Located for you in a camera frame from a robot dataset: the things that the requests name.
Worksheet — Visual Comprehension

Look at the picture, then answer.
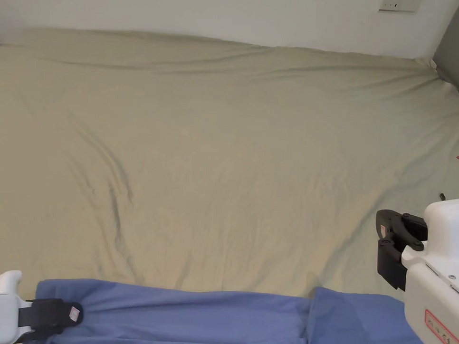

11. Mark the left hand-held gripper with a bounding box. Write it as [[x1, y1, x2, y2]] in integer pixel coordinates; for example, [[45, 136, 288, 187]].
[[0, 269, 86, 344]]

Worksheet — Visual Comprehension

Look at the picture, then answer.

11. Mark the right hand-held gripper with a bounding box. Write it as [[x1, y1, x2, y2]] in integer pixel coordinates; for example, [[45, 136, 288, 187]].
[[370, 193, 459, 344]]

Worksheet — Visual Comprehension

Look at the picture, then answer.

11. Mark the white wall switch plate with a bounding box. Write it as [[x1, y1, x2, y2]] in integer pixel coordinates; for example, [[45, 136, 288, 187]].
[[378, 0, 419, 14]]

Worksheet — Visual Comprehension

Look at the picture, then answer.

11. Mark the blue garment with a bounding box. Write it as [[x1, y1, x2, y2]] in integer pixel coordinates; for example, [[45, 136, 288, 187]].
[[24, 273, 438, 344]]

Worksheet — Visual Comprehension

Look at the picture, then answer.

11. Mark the bed with beige sheet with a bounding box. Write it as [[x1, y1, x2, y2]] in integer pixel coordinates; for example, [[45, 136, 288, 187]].
[[0, 25, 459, 316]]

